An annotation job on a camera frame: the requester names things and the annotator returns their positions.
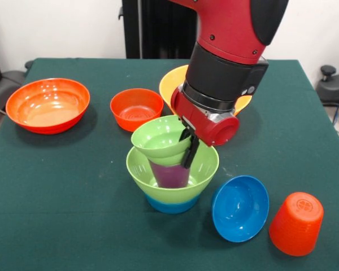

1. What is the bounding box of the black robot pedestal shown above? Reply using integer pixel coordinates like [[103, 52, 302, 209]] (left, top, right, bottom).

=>
[[118, 0, 200, 59]]

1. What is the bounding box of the black chair base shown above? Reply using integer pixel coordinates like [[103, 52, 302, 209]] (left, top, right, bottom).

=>
[[316, 64, 339, 107]]

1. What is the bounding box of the dark green table cloth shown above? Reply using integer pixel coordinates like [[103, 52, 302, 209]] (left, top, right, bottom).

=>
[[0, 58, 339, 271]]

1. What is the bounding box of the red plastic cup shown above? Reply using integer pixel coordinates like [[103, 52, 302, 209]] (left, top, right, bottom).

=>
[[268, 191, 325, 257]]

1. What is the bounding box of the small red plastic bowl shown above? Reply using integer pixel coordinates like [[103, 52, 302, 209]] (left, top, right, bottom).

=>
[[110, 88, 164, 133]]

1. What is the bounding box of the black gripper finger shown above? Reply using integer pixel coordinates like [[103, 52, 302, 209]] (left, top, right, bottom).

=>
[[178, 126, 193, 143], [182, 135, 201, 169]]

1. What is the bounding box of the large red plastic bowl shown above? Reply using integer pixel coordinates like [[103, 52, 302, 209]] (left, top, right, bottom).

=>
[[5, 78, 91, 135]]

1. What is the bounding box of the small green plastic bowl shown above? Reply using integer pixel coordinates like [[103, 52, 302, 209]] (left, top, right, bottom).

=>
[[130, 115, 193, 166]]

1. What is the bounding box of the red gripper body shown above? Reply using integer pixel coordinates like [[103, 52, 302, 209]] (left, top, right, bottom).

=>
[[170, 84, 240, 147]]

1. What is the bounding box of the dark blue plastic bowl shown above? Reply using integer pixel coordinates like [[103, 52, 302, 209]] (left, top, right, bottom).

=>
[[211, 174, 270, 243]]

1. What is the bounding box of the purple plastic cup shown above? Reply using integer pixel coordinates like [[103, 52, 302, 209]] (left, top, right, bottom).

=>
[[149, 161, 192, 189]]

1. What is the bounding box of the light blue plastic bowl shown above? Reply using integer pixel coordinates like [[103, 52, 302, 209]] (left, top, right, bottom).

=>
[[145, 193, 200, 215]]

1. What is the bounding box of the large orange plastic bowl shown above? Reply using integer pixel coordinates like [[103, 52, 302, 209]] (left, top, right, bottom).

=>
[[159, 64, 253, 117]]

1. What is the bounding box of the large green plastic bowl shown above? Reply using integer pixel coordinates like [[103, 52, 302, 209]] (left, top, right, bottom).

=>
[[125, 143, 220, 204]]

